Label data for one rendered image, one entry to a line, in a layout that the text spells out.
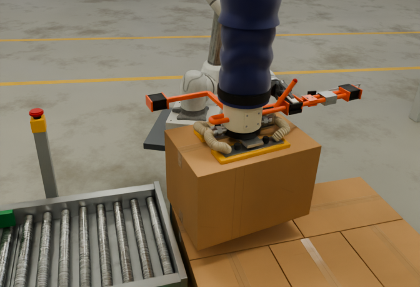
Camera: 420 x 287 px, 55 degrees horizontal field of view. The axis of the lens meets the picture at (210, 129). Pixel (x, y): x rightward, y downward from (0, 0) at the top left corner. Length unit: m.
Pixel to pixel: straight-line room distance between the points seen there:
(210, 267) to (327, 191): 0.91
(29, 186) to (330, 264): 2.36
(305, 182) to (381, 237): 0.56
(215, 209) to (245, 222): 0.20
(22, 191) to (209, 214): 2.02
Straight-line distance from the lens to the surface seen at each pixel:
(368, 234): 2.28
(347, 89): 2.07
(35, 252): 2.19
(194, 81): 2.35
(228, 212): 1.77
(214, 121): 1.68
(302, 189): 1.94
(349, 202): 2.45
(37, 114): 2.20
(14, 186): 3.54
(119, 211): 2.23
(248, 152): 1.70
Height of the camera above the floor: 1.99
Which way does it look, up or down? 29 degrees down
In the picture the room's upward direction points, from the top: 3 degrees clockwise
